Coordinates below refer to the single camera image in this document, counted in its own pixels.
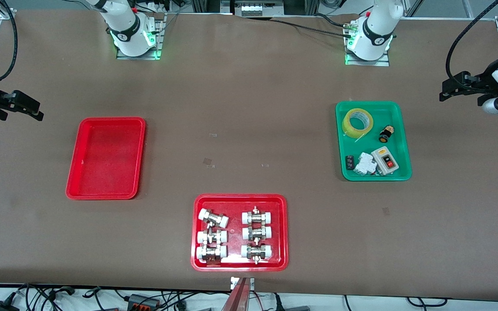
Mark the metal fitting white caps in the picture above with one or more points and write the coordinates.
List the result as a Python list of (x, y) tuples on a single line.
[(256, 252), (213, 218), (256, 217), (211, 252), (211, 236), (256, 233)]

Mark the grey connector box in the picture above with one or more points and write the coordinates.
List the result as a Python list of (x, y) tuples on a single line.
[(143, 301)]

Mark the black plug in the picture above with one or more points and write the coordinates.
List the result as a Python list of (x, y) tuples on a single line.
[(292, 307)]

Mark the small metal bracket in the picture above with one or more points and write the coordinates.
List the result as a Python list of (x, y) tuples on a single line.
[(234, 283)]

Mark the red camera post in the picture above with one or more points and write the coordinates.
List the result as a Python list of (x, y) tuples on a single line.
[(238, 300)]

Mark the green plastic tray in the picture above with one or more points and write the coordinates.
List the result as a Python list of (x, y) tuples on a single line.
[(400, 116)]

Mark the aluminium frame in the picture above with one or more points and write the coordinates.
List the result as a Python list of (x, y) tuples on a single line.
[(305, 6)]

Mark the black terminal block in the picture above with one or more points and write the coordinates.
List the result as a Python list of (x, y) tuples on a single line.
[(349, 163)]

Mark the grey switch box red button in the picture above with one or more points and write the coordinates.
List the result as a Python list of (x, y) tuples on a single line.
[(383, 154)]

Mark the yellow tape roll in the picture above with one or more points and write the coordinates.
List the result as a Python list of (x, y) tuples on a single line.
[(347, 125)]

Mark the black power adapter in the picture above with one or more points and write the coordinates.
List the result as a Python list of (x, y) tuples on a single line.
[(0, 306)]

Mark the red tray with fittings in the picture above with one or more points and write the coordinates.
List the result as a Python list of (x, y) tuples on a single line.
[(235, 216)]

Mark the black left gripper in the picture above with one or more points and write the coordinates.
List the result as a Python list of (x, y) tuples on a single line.
[(480, 84)]

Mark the empty red plastic tray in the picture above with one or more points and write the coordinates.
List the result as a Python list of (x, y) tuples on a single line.
[(106, 172)]

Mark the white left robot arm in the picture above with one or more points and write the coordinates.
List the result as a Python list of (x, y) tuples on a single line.
[(374, 39)]

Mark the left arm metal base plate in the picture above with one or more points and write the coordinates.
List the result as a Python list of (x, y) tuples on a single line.
[(385, 61)]

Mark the white circuit breaker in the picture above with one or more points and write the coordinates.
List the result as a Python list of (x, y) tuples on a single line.
[(365, 164)]

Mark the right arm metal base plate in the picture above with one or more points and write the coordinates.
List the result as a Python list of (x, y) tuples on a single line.
[(159, 39)]

